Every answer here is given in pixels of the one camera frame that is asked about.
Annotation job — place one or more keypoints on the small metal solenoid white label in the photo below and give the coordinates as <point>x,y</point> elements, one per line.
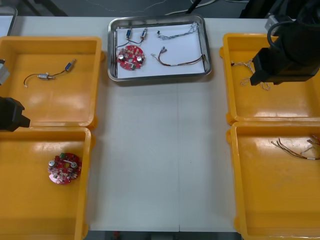
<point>43,76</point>

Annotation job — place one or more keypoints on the black pole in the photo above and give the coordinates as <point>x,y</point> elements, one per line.
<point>193,7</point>

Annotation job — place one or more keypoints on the yellow-orange plastic bin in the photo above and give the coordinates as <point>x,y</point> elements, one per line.
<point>50,220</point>
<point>50,110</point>
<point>265,215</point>
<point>255,105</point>

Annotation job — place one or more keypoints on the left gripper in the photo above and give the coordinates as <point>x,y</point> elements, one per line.
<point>11,115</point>

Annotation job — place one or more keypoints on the white paper sheet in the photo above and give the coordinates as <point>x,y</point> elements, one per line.
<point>180,50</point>

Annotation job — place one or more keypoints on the small metal solenoid blue label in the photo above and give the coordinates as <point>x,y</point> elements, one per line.
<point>68,66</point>
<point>144,33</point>
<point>129,33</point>

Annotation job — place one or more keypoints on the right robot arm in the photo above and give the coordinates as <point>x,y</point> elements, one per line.
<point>300,32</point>

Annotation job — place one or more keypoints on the grey rimmed tray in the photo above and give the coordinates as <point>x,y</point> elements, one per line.
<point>5,22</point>

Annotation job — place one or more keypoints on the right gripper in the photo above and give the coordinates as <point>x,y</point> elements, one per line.
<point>270,67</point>

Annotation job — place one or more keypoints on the round red circuit board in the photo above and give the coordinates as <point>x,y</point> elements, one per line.
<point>63,172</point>
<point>130,53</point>

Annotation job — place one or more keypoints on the steel tray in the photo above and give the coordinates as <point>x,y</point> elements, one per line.
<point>160,77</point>

